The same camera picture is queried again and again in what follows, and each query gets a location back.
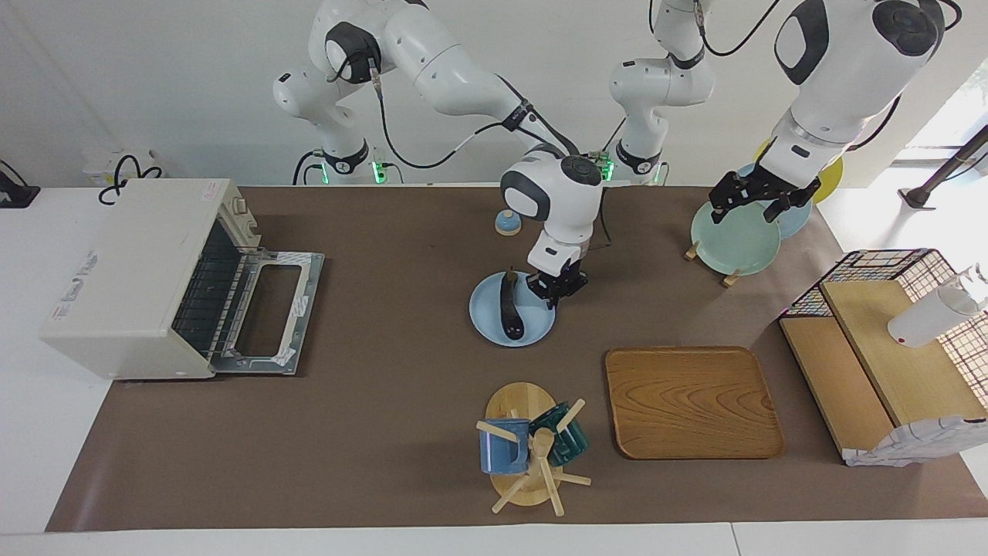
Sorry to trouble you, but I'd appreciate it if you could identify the brown table mat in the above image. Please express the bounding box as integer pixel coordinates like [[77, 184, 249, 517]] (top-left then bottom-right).
[[45, 185, 988, 532]]

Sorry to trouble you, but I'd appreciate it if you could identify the cream toaster oven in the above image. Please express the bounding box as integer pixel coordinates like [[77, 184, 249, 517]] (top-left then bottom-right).
[[40, 179, 325, 381]]

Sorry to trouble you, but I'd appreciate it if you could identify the wooden shelf with wire basket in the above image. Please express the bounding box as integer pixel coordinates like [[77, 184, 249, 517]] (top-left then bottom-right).
[[778, 249, 988, 464]]

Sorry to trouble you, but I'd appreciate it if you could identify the white marbled cloth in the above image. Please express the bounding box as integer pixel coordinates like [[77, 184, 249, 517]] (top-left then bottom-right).
[[845, 415, 988, 467]]

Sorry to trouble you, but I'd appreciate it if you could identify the black arm base cable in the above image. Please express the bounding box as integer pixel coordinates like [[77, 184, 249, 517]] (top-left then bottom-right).
[[292, 149, 325, 186]]

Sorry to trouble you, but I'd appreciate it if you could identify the white power adapter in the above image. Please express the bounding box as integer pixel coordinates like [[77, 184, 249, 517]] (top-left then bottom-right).
[[83, 149, 154, 186]]

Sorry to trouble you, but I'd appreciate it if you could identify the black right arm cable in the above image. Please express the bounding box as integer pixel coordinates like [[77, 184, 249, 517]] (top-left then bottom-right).
[[369, 62, 580, 169]]

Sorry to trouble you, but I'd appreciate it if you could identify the light blue racked plate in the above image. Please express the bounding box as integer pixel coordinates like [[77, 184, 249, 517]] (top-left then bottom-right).
[[733, 162, 813, 240]]

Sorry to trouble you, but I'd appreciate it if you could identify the black clamp mount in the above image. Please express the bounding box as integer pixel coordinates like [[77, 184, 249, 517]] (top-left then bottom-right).
[[0, 160, 41, 209]]

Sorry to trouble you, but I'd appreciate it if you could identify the yellow plate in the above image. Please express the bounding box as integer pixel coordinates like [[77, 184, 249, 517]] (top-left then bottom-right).
[[755, 139, 844, 204]]

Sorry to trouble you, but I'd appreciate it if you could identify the dark green mug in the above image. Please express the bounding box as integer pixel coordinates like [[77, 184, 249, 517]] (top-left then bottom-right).
[[530, 402, 590, 467]]

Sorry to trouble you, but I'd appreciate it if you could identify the wooden plate rack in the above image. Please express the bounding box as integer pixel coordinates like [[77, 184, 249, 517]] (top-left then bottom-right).
[[684, 241, 742, 288]]

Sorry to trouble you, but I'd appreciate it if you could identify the pale green plate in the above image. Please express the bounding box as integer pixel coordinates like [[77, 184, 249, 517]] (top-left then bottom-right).
[[690, 197, 782, 276]]

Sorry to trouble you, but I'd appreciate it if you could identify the black stand pole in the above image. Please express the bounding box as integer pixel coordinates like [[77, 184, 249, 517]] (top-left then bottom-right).
[[899, 124, 988, 209]]

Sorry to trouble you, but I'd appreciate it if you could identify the wooden serving tray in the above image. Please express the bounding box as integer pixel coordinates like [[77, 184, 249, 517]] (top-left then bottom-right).
[[604, 346, 787, 461]]

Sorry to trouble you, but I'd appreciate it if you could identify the black power cable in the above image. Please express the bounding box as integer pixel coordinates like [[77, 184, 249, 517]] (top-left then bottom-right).
[[98, 154, 164, 205]]

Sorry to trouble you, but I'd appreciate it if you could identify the wooden mug tree stand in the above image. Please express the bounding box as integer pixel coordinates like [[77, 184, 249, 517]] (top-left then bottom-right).
[[476, 381, 592, 517]]

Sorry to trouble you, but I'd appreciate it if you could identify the blue mug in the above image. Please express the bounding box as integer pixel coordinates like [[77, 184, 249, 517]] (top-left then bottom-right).
[[479, 418, 532, 475]]

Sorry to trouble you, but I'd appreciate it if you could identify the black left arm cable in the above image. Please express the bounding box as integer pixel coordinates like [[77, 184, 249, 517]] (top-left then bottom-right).
[[695, 0, 784, 58]]

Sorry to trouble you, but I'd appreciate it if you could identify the oven glass door with handle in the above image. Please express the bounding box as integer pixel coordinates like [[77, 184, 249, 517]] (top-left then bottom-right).
[[208, 249, 325, 377]]

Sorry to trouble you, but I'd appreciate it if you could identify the dark purple eggplant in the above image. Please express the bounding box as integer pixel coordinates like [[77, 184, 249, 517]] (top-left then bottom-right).
[[498, 269, 527, 341]]

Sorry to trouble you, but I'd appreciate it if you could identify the white cup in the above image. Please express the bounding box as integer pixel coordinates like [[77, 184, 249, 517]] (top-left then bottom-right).
[[888, 264, 988, 348]]

